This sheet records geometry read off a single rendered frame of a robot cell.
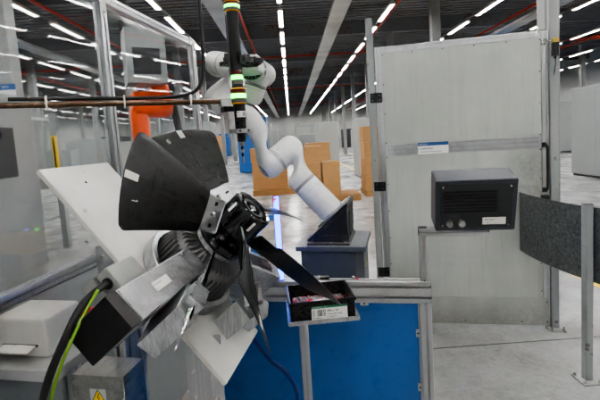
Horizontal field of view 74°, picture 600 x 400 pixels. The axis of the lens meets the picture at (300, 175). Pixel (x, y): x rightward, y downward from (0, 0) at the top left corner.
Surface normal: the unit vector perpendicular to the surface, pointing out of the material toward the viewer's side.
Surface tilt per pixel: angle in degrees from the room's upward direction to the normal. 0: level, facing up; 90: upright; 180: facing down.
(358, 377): 90
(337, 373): 90
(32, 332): 90
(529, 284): 90
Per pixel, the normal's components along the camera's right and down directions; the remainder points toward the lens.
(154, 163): 0.80, -0.27
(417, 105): -0.18, 0.10
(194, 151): 0.33, -0.63
